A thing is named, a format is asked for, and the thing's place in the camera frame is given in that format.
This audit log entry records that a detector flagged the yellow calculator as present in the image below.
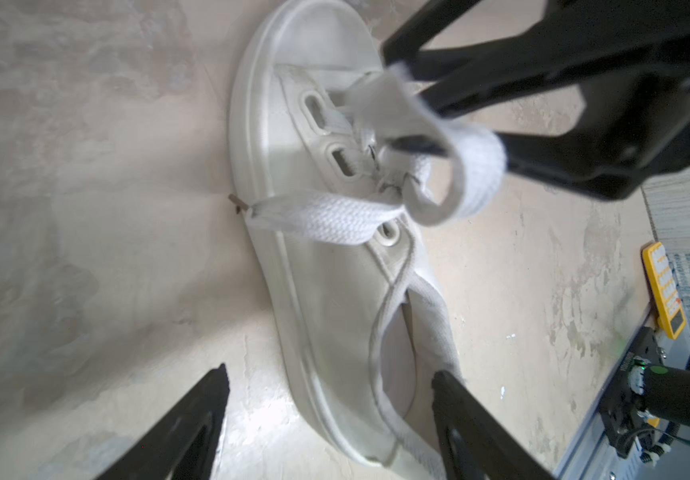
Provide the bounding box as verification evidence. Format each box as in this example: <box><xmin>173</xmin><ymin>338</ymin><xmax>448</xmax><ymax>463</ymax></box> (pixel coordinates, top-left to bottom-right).
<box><xmin>642</xmin><ymin>242</ymin><xmax>687</xmax><ymax>340</ymax></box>

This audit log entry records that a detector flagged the white canvas sneaker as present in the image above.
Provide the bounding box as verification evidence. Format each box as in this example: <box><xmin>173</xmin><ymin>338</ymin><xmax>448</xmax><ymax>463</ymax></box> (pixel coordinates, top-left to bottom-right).
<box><xmin>227</xmin><ymin>0</ymin><xmax>466</xmax><ymax>475</ymax></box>

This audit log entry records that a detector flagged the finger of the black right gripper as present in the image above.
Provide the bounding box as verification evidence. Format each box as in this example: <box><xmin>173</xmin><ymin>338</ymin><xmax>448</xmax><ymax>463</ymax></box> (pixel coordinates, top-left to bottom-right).
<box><xmin>389</xmin><ymin>128</ymin><xmax>640</xmax><ymax>202</ymax></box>
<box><xmin>381</xmin><ymin>1</ymin><xmax>690</xmax><ymax>118</ymax></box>

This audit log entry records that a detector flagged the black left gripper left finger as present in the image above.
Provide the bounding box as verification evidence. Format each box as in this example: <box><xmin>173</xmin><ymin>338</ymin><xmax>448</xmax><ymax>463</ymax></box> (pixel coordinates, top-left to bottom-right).
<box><xmin>99</xmin><ymin>364</ymin><xmax>230</xmax><ymax>479</ymax></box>

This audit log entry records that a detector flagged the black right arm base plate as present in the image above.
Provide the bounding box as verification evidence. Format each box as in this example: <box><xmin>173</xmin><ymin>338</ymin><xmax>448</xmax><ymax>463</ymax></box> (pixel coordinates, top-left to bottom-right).
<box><xmin>598</xmin><ymin>327</ymin><xmax>663</xmax><ymax>459</ymax></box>

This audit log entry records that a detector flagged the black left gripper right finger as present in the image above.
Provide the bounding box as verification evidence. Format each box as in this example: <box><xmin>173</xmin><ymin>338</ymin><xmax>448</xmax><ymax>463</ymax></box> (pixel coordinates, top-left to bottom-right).
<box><xmin>432</xmin><ymin>370</ymin><xmax>554</xmax><ymax>480</ymax></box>

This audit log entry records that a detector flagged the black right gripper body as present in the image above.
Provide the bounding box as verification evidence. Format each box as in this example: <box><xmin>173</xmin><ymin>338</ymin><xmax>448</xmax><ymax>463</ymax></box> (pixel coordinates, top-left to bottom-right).
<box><xmin>572</xmin><ymin>0</ymin><xmax>690</xmax><ymax>227</ymax></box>

